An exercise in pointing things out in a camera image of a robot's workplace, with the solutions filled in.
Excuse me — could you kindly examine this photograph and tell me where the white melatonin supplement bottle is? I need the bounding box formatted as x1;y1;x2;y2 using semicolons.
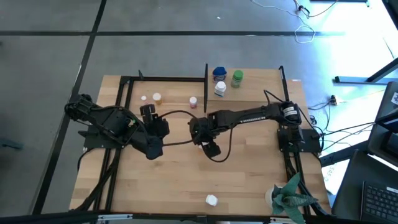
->
214;81;227;98
205;194;219;207

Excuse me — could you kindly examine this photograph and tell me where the black metal table frame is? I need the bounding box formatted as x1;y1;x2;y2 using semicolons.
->
74;70;312;218

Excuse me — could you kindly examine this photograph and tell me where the white floor cable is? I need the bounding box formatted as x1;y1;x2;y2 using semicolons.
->
250;0;340;44

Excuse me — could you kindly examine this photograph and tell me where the green caffeine supplement bottle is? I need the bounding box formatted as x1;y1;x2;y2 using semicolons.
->
230;69;244;89

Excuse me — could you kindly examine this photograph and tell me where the black rig frame beam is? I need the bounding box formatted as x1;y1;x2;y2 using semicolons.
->
0;210;312;224

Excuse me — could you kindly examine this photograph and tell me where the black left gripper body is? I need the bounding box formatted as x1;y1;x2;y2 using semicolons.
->
149;116;170;138

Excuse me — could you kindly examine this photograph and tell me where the black laptop keyboard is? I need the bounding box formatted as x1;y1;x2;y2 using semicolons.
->
360;181;398;224

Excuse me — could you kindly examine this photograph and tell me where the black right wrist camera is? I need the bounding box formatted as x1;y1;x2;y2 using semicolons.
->
201;142;222;159

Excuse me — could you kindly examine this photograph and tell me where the white paper sheet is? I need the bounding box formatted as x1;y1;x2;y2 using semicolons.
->
322;160;349;195

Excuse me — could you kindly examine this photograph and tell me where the blue Tums antacid bottle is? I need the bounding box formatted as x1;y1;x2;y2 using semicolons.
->
212;66;228;83

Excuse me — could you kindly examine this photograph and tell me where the potted green succulent plant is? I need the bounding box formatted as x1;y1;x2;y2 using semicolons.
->
264;172;320;224

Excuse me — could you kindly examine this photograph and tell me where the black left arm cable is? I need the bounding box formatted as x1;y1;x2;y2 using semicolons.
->
157;110;201;147

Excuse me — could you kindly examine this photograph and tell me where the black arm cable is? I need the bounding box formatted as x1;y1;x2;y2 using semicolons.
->
157;110;201;147
206;126;234;163

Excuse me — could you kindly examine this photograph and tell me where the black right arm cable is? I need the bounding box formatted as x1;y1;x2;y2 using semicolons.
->
206;126;234;163

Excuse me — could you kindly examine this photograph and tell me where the black floor stand leg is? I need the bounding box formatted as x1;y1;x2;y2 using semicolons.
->
334;57;398;85

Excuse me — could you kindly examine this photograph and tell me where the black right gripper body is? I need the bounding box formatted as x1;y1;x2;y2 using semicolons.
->
188;117;217;144

